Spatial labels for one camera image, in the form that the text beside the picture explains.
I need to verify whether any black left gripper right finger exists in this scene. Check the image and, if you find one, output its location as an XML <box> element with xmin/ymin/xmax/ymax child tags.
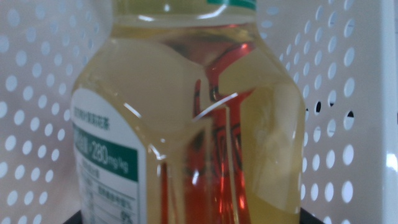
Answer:
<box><xmin>299</xmin><ymin>207</ymin><xmax>326</xmax><ymax>224</ymax></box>

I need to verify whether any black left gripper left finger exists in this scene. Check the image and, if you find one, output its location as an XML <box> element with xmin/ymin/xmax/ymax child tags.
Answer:
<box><xmin>63</xmin><ymin>210</ymin><xmax>83</xmax><ymax>224</ymax></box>

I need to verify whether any red drink can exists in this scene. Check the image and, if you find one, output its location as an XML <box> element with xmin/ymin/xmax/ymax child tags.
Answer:
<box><xmin>160</xmin><ymin>42</ymin><xmax>256</xmax><ymax>224</ymax></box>

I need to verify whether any yellow tea bottle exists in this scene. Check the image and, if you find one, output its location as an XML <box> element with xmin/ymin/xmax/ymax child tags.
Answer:
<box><xmin>70</xmin><ymin>0</ymin><xmax>307</xmax><ymax>224</ymax></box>

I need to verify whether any white perforated plastic basket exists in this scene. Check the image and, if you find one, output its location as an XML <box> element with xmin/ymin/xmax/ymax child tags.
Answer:
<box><xmin>0</xmin><ymin>0</ymin><xmax>398</xmax><ymax>224</ymax></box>

